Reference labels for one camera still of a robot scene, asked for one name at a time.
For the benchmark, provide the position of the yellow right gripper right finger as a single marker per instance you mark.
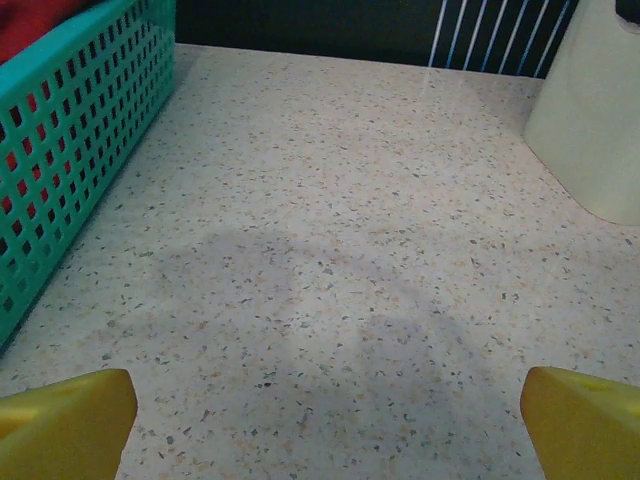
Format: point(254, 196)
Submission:
point(585, 435)

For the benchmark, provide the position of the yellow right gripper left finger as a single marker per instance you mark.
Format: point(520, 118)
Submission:
point(65, 430)

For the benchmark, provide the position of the red t-shirt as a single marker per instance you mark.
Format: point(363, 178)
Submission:
point(35, 25)

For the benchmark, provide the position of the cream utensil holder orange rim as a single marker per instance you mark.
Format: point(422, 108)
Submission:
point(590, 115)

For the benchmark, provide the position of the teal plastic lattice basket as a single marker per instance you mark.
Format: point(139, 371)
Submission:
point(85, 60)

